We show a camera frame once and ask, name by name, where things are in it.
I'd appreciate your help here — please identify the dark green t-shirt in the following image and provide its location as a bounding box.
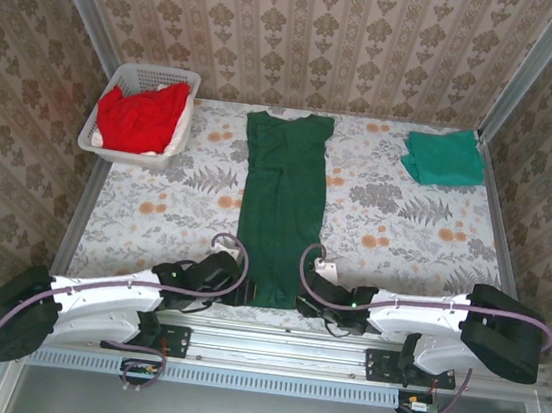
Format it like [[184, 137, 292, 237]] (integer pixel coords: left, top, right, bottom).
[[222, 105, 337, 317]]

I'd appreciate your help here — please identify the wide aluminium extrusion beam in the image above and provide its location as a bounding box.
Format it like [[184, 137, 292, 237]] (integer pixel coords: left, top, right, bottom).
[[136, 308, 552, 409]]

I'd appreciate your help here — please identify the floral print tablecloth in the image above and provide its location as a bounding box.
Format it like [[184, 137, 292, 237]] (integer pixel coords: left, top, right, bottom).
[[57, 81, 540, 357]]

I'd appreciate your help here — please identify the black controller module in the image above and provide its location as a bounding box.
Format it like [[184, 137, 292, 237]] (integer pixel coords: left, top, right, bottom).
[[395, 390, 441, 413], [117, 356, 163, 389]]

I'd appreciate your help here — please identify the red t-shirt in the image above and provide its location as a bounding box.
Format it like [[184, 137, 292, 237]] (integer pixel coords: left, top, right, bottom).
[[92, 72, 194, 160]]

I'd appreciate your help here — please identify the teal folded t-shirt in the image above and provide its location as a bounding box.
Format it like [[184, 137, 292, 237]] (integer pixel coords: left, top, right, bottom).
[[398, 122, 492, 194]]

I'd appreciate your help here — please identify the white plastic laundry basket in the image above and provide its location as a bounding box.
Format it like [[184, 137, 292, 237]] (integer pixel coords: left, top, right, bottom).
[[74, 56, 204, 176]]

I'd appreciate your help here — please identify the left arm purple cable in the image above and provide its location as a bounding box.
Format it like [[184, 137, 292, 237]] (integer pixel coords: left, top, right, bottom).
[[0, 205, 254, 407]]

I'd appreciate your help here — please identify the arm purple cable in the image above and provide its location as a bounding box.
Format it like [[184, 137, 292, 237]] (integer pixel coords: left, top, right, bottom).
[[280, 242, 552, 413], [0, 205, 254, 407]]

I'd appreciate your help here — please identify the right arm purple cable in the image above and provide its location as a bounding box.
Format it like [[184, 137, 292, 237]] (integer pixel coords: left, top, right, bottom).
[[280, 242, 552, 413]]

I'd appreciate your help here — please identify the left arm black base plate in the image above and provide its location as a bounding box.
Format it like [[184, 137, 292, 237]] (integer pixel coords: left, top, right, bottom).
[[99, 314, 193, 360]]

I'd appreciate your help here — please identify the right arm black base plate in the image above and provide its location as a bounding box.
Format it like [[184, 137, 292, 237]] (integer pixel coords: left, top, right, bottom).
[[363, 346, 460, 393]]

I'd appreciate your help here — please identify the grey slotted cable duct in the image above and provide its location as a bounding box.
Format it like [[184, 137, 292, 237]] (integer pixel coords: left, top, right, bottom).
[[32, 343, 404, 412]]

